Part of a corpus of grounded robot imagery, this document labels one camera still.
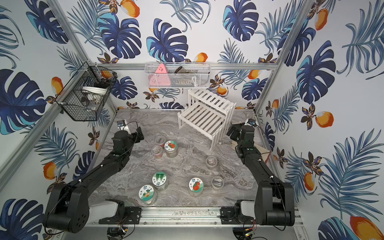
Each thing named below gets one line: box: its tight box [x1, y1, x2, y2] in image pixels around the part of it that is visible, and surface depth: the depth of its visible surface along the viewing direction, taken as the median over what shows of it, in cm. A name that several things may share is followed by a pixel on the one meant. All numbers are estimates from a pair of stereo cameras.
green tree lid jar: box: [152, 171, 168, 192], surface depth 80 cm
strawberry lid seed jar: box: [188, 177, 204, 198], surface depth 78 cm
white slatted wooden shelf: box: [177, 88, 237, 151], surface depth 99 cm
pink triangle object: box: [149, 63, 171, 87], surface depth 92 cm
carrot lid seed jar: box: [138, 184, 158, 206], surface depth 76 cm
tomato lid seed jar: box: [164, 140, 178, 158], surface depth 93 cm
